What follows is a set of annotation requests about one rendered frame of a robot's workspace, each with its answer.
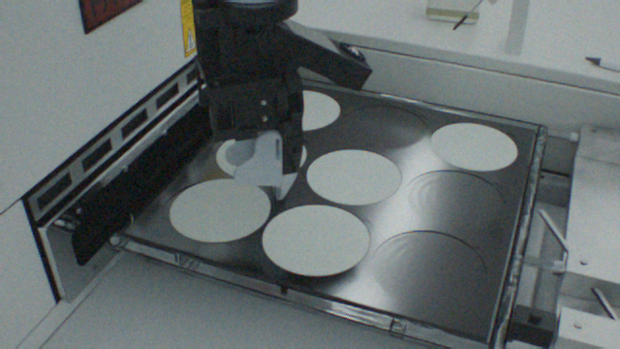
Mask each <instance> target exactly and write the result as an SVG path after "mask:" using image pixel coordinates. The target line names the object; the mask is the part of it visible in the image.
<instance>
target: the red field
mask: <svg viewBox="0 0 620 349"><path fill-rule="evenodd" d="M136 1H138V0H83V2H84V6H85V10H86V15H87V18H86V19H87V24H88V29H90V28H92V27H94V26H96V25H97V23H99V22H101V21H103V20H105V19H106V18H108V17H110V16H113V15H114V14H116V13H118V12H120V11H121V10H123V9H125V8H127V7H129V5H130V4H132V3H134V2H136Z"/></svg>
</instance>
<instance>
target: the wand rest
mask: <svg viewBox="0 0 620 349"><path fill-rule="evenodd" d="M530 5H531V0H512V9H511V19H510V24H509V29H508V39H507V44H506V49H505V53H511V54H514V55H517V56H521V53H522V50H523V47H524V37H525V33H526V28H527V23H528V18H529V10H530Z"/></svg>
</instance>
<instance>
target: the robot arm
mask: <svg viewBox="0 0 620 349"><path fill-rule="evenodd" d="M192 6H193V15H194V20H193V23H194V31H195V40H196V50H197V55H195V64H196V72H197V82H198V91H199V99H200V107H206V106H209V114H210V130H212V132H213V140H214V142H215V143H217V142H223V141H230V140H235V143H233V144H231V145H230V147H228V149H227V151H225V159H227V161H228V162H229V163H230V164H232V166H234V165H235V166H236V167H237V168H236V169H235V171H234V173H233V178H234V180H235V181H236V182H237V184H239V185H242V186H272V188H273V193H274V196H275V198H276V200H281V199H283V198H285V196H286V195H287V193H288V191H289V190H290V188H291V186H292V185H293V182H294V180H295V177H296V174H297V172H298V171H299V165H300V160H302V155H303V144H304V138H303V116H304V95H303V84H302V80H301V77H300V76H299V74H298V73H297V70H298V67H299V66H302V67H304V69H306V70H309V71H311V72H313V73H316V74H318V75H321V76H323V77H326V78H328V79H330V80H331V81H333V82H335V83H337V84H340V85H342V86H345V87H351V88H352V89H353V90H354V91H358V92H360V90H361V89H362V87H363V86H364V84H365V83H366V81H367V80H368V78H369V77H370V75H371V74H372V72H373V70H372V69H371V68H370V66H369V65H368V64H367V62H366V57H365V55H364V54H363V53H362V52H359V50H357V49H356V48H353V47H352V46H350V45H348V44H345V43H340V44H339V43H337V42H335V41H333V40H331V39H330V38H329V37H328V36H326V35H324V34H322V33H319V32H317V31H315V30H313V29H311V28H308V27H306V26H304V25H302V24H300V23H297V22H295V21H293V20H291V19H290V17H292V16H294V15H295V14H296V13H297V10H299V0H192ZM201 75H202V77H203V81H204V83H205V85H206V87H207V91H205V94H202V80H201Z"/></svg>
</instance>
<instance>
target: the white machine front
mask: <svg viewBox="0 0 620 349"><path fill-rule="evenodd" d="M180 7H181V4H180V0H138V1H136V2H134V3H132V4H130V5H129V7H127V8H125V9H123V10H121V11H120V12H118V13H116V14H114V15H113V16H110V17H108V18H106V19H105V20H103V21H101V22H99V23H97V25H96V26H94V27H92V28H90V29H88V24H87V19H86V18H87V15H86V10H85V6H84V2H83V0H0V349H39V347H40V346H41V345H42V344H43V343H44V342H45V341H46V340H47V339H48V338H49V337H50V336H51V335H52V334H53V333H54V331H55V330H56V329H57V327H58V326H59V325H60V324H61V323H62V322H63V321H64V320H65V319H66V318H68V317H69V316H70V314H71V312H72V311H73V310H74V309H75V308H76V307H77V306H78V305H79V304H80V303H81V302H82V301H83V300H84V299H85V297H86V296H87V295H88V293H89V292H90V291H91V290H92V289H93V288H94V287H95V286H96V285H97V284H98V283H99V282H100V281H101V280H102V279H103V278H104V277H105V276H106V275H107V273H108V272H109V270H110V269H111V268H112V267H113V266H114V265H115V264H116V263H117V262H118V261H119V260H120V259H121V258H122V257H123V256H124V254H125V253H126V252H125V251H121V252H119V253H117V254H116V255H115V256H114V257H113V258H112V259H111V261H110V262H109V263H108V264H107V265H106V266H105V267H104V268H103V270H102V271H101V272H100V273H99V274H98V275H97V276H96V277H95V278H94V279H93V280H92V281H91V282H90V283H89V284H88V285H87V286H86V287H85V289H84V290H83V291H82V292H81V293H80V295H79V296H78V297H77V298H76V299H75V300H74V301H73V302H72V303H71V304H67V303H66V302H64V301H61V300H59V299H57V298H56V296H55V294H54V293H53V290H52V287H51V284H50V281H49V278H48V275H47V270H46V267H45V264H44V261H43V257H42V254H41V251H40V248H39V245H38V243H37V240H36V237H35V234H34V231H33V224H34V223H35V222H34V220H33V218H32V216H31V213H30V210H29V207H28V204H27V201H26V197H27V196H28V195H30V194H31V193H32V192H34V191H35V190H36V189H37V188H38V187H39V186H40V185H42V184H43V183H44V182H45V181H47V180H48V179H49V178H50V177H52V176H53V175H55V174H56V173H57V172H58V171H59V170H60V169H61V168H63V167H64V166H65V165H66V164H68V163H69V162H70V161H72V160H73V159H74V158H75V156H77V155H78V154H79V153H81V152H82V151H83V150H84V149H85V148H86V147H88V146H89V145H90V144H92V143H93V142H95V141H96V140H97V139H99V138H100V137H101V136H102V135H103V134H104V133H105V132H106V131H107V130H108V129H109V128H111V127H112V126H113V125H114V124H116V123H117V122H118V121H120V120H121V119H122V118H123V117H125V116H126V115H127V114H129V113H130V112H131V111H132V110H133V109H134V108H135V107H136V106H138V105H139V104H140V103H142V102H143V101H144V100H145V99H147V98H148V97H149V96H151V95H152V94H153V93H154V92H157V90H158V89H159V88H161V87H162V86H163V85H164V84H166V83H167V82H168V81H170V80H171V79H172V78H174V77H175V76H176V75H177V74H179V73H180V72H181V70H183V69H185V68H186V67H187V66H189V65H190V64H191V63H193V62H194V61H195V55H197V51H195V52H194V53H192V54H191V55H190V56H188V57H187V58H185V49H184V40H183V30H182V21H181V12H180ZM209 124H210V114H209V109H208V110H207V111H206V112H205V113H204V114H203V115H202V116H201V117H200V118H198V119H197V120H195V121H194V122H193V124H192V125H191V126H190V127H189V128H188V129H187V130H186V131H185V132H184V133H182V134H181V135H180V136H179V137H178V138H177V139H176V140H175V141H174V142H173V143H172V144H171V145H169V146H168V147H167V148H166V149H165V150H164V151H163V152H162V153H161V154H160V155H159V156H158V157H156V158H155V159H154V160H153V161H152V162H151V164H150V165H149V166H148V167H147V168H146V169H145V170H143V171H142V172H141V173H140V174H139V175H138V176H137V177H136V178H135V179H134V180H132V181H131V182H130V183H129V184H128V185H127V186H126V188H125V189H124V190H123V191H122V192H121V193H119V194H118V195H117V196H116V197H115V198H114V199H113V200H112V201H111V202H110V203H109V204H108V205H106V206H105V207H104V208H103V209H102V210H101V211H100V212H99V213H98V214H97V215H96V216H94V217H93V218H92V219H91V220H90V221H89V223H88V224H87V225H86V226H85V227H84V228H83V229H81V230H80V231H79V232H78V233H77V234H76V235H75V237H74V238H73V239H72V245H73V248H74V251H75V254H76V255H77V254H78V253H79V252H81V251H82V249H83V248H84V247H85V246H86V245H87V244H88V243H89V242H90V241H91V240H92V239H93V238H94V237H95V236H97V235H98V234H99V233H100V232H101V231H102V230H103V229H104V228H105V227H106V226H107V225H108V224H109V223H110V222H111V221H112V220H113V219H114V218H115V217H116V216H117V215H118V213H119V212H120V211H121V210H122V209H123V208H124V207H125V206H126V205H127V204H128V203H130V202H131V201H132V200H133V199H134V198H135V197H136V196H137V195H138V194H139V193H140V192H141V191H142V190H143V189H144V188H145V187H146V185H147V184H148V183H149V182H150V181H151V180H152V179H153V178H155V177H156V176H157V175H158V174H159V173H160V172H161V171H162V170H163V169H164V168H165V167H166V166H167V165H168V164H169V162H170V161H171V160H172V159H173V158H175V157H176V156H177V155H178V154H179V153H181V152H182V151H183V150H184V149H185V148H186V147H187V146H188V145H189V143H190V142H191V141H192V140H193V139H194V138H195V137H196V136H197V135H198V134H199V133H201V132H202V131H203V130H204V129H205V128H207V127H208V126H209Z"/></svg>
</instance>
